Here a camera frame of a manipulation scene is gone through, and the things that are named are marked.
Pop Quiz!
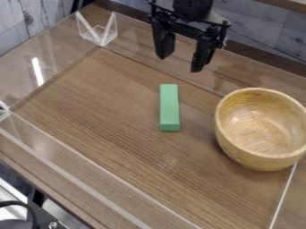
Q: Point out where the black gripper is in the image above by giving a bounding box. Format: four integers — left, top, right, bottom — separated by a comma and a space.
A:
147, 0, 231, 72

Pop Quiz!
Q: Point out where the green rectangular stick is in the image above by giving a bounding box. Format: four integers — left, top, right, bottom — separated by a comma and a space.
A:
159, 84, 180, 131

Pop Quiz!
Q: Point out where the wooden bowl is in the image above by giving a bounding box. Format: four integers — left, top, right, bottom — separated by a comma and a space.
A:
214, 88, 306, 172

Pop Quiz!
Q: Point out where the clear acrylic corner bracket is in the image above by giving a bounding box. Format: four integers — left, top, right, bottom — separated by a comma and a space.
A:
75, 12, 119, 47

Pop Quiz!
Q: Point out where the clear acrylic tray wall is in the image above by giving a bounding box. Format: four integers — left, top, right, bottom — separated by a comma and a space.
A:
0, 102, 200, 229

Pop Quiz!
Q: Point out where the black metal frame bracket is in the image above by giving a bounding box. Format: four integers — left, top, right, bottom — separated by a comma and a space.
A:
28, 189, 68, 229

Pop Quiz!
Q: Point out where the black cable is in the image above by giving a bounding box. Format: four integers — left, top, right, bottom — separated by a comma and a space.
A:
0, 200, 37, 229

